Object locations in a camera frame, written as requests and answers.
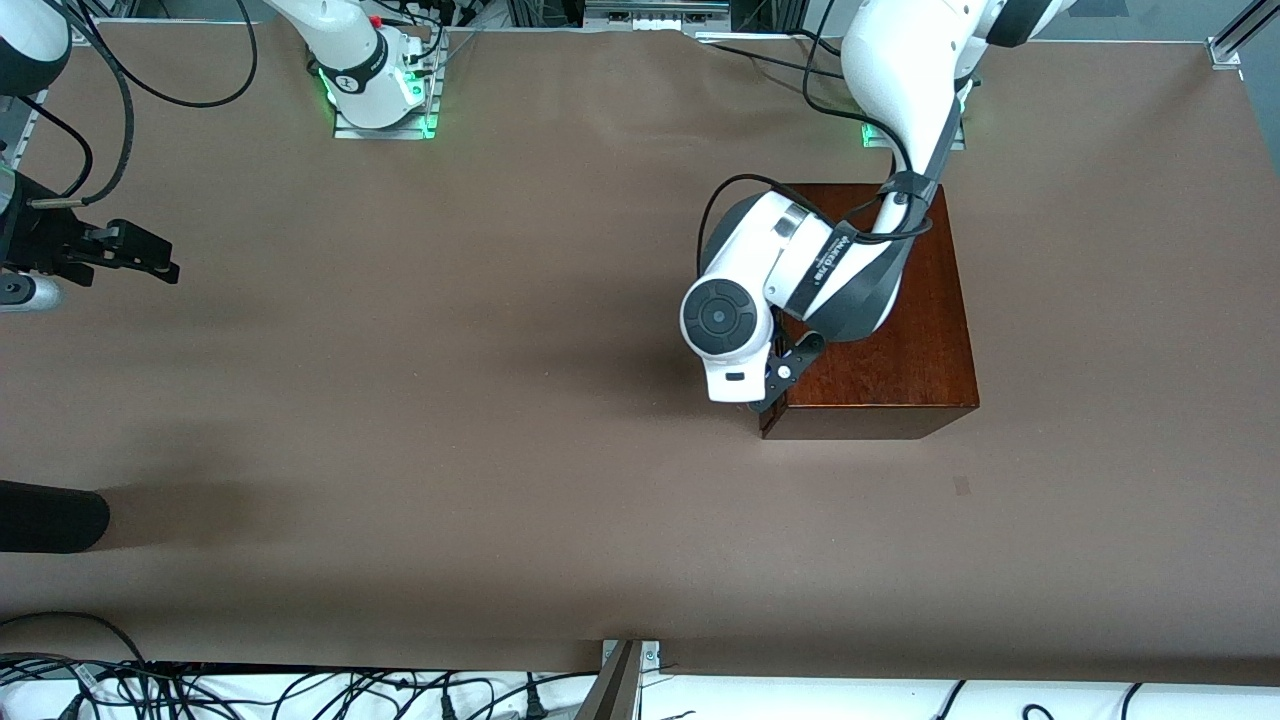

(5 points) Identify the long black table cable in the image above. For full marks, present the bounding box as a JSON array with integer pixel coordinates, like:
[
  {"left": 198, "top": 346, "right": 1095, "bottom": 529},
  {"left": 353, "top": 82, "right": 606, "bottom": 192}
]
[{"left": 712, "top": 42, "right": 849, "bottom": 83}]

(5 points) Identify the black rounded object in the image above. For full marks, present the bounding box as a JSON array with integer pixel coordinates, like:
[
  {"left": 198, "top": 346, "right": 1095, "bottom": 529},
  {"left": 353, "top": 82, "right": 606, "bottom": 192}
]
[{"left": 0, "top": 480, "right": 111, "bottom": 554}]

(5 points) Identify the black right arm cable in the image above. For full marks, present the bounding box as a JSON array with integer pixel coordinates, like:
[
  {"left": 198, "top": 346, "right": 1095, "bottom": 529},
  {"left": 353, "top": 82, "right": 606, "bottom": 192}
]
[{"left": 0, "top": 0, "right": 259, "bottom": 207}]

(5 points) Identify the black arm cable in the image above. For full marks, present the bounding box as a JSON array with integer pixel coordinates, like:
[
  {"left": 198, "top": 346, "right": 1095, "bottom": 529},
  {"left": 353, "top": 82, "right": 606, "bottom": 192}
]
[
  {"left": 0, "top": 0, "right": 259, "bottom": 207},
  {"left": 697, "top": 0, "right": 941, "bottom": 276}
]

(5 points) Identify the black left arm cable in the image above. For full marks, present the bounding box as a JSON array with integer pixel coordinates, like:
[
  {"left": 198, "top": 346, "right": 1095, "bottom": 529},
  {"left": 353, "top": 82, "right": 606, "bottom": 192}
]
[{"left": 697, "top": 0, "right": 941, "bottom": 276}]

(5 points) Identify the aluminium frame rail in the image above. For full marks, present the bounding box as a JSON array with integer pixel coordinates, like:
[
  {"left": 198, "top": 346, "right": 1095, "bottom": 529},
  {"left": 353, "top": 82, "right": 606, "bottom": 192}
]
[{"left": 0, "top": 90, "right": 46, "bottom": 201}]

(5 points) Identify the dark brown wooden cabinet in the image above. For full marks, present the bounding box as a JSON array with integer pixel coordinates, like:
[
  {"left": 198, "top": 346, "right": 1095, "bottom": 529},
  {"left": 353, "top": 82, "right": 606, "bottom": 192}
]
[{"left": 757, "top": 183, "right": 981, "bottom": 441}]

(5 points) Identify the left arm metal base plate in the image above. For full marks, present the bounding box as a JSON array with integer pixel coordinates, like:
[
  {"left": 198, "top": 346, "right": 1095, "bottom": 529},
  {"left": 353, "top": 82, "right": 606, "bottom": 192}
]
[{"left": 862, "top": 80, "right": 968, "bottom": 151}]

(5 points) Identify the black arched cable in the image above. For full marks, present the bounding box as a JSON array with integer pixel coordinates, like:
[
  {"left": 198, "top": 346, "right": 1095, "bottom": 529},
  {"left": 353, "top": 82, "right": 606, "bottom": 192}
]
[{"left": 0, "top": 610, "right": 153, "bottom": 669}]

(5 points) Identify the aluminium bracket plate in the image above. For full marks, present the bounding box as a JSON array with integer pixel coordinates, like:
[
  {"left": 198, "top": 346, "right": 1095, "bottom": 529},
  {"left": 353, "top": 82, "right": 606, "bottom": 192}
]
[{"left": 601, "top": 639, "right": 662, "bottom": 691}]

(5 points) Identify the grey metal post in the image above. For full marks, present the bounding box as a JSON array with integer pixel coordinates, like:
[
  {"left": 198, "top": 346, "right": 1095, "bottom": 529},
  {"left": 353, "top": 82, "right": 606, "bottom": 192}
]
[{"left": 575, "top": 640, "right": 645, "bottom": 720}]

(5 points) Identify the brown paper table cover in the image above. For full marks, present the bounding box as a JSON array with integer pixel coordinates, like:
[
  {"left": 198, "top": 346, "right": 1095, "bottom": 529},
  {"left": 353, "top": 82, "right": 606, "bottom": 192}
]
[{"left": 0, "top": 20, "right": 1280, "bottom": 687}]

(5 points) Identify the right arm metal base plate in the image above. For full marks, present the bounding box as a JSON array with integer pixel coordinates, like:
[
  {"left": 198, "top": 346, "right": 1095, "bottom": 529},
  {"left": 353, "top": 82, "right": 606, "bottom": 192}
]
[{"left": 333, "top": 35, "right": 442, "bottom": 141}]

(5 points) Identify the black cable with plug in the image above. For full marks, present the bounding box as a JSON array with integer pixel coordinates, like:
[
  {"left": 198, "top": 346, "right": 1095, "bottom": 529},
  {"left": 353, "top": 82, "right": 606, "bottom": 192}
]
[
  {"left": 495, "top": 672, "right": 549, "bottom": 720},
  {"left": 400, "top": 672, "right": 459, "bottom": 720}
]

